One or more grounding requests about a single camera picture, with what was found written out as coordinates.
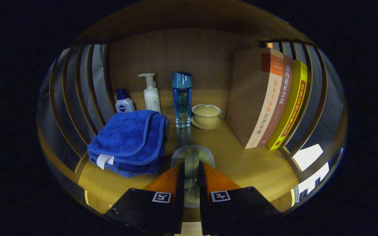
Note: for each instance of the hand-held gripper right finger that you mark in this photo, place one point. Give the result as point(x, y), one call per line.
point(203, 203)

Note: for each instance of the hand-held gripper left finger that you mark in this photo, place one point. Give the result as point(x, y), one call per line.
point(179, 203)

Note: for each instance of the wooden countertop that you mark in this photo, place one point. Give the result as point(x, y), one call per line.
point(241, 160)

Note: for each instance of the wooden cabinet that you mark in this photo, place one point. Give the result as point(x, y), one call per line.
point(189, 49)

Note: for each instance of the folded blue towel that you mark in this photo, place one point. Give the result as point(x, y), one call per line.
point(126, 137)

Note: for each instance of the yellow lidded teacup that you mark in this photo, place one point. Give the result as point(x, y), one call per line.
point(205, 116)

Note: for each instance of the tall blue glass bottle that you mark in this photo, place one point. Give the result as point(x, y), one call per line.
point(182, 101)

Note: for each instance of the white pump bottle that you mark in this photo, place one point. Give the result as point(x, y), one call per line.
point(152, 98)

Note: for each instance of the small blue-capped white bottle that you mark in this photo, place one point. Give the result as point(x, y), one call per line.
point(125, 105)

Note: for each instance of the orange and white book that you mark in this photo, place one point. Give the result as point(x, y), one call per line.
point(248, 98)

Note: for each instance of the yellow book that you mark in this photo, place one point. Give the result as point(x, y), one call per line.
point(294, 105)

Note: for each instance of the brown book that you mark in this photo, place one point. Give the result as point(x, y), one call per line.
point(284, 91)

